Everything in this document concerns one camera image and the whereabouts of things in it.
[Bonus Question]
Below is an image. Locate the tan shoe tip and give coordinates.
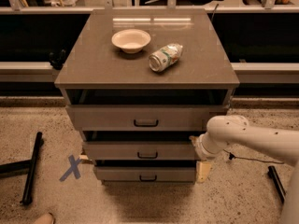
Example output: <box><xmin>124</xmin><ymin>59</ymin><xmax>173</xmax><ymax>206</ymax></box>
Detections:
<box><xmin>33</xmin><ymin>213</ymin><xmax>55</xmax><ymax>224</ymax></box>

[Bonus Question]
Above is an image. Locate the crushed soda can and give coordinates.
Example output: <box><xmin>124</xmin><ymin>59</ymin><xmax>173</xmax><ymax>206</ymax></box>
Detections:
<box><xmin>149</xmin><ymin>43</ymin><xmax>183</xmax><ymax>72</ymax></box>

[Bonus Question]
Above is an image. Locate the white paper bowl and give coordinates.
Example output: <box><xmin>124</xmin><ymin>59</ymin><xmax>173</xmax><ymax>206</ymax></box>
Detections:
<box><xmin>111</xmin><ymin>29</ymin><xmax>151</xmax><ymax>54</ymax></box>

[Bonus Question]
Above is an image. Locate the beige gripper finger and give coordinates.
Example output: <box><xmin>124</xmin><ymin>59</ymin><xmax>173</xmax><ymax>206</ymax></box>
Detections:
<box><xmin>196</xmin><ymin>161</ymin><xmax>212</xmax><ymax>183</ymax></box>

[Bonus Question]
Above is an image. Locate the grey drawer cabinet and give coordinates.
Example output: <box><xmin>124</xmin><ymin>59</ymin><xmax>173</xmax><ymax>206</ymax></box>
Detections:
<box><xmin>55</xmin><ymin>7</ymin><xmax>239</xmax><ymax>172</ymax></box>

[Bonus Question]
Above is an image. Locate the black clamp on rail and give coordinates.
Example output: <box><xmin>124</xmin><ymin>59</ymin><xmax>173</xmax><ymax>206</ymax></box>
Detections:
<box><xmin>49</xmin><ymin>49</ymin><xmax>66</xmax><ymax>70</ymax></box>

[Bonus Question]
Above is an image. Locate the grey bottom drawer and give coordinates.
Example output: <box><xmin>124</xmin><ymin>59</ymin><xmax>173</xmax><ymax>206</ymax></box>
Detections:
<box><xmin>93</xmin><ymin>167</ymin><xmax>196</xmax><ymax>182</ymax></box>

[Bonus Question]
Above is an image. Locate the black stand leg left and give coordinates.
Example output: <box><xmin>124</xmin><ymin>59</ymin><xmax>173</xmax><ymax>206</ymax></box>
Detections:
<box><xmin>0</xmin><ymin>132</ymin><xmax>44</xmax><ymax>206</ymax></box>

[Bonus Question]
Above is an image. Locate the blue tape cross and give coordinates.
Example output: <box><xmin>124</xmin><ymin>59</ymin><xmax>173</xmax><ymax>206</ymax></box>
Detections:
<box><xmin>60</xmin><ymin>155</ymin><xmax>81</xmax><ymax>182</ymax></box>

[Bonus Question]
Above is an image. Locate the black floor cable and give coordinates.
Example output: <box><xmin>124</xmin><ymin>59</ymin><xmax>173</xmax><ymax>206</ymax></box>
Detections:
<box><xmin>222</xmin><ymin>148</ymin><xmax>285</xmax><ymax>165</ymax></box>

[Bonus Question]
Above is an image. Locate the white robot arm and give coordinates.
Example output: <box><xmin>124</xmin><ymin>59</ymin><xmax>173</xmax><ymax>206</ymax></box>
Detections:
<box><xmin>189</xmin><ymin>115</ymin><xmax>299</xmax><ymax>224</ymax></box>

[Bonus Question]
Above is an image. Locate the grey drawer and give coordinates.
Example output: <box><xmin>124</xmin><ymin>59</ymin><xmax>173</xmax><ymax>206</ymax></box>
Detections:
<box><xmin>82</xmin><ymin>141</ymin><xmax>199</xmax><ymax>161</ymax></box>
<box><xmin>66</xmin><ymin>105</ymin><xmax>228</xmax><ymax>132</ymax></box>
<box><xmin>93</xmin><ymin>167</ymin><xmax>196</xmax><ymax>182</ymax></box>

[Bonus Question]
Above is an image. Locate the grey top drawer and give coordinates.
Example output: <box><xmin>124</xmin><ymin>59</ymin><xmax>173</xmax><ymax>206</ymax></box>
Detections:
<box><xmin>66</xmin><ymin>105</ymin><xmax>228</xmax><ymax>132</ymax></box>

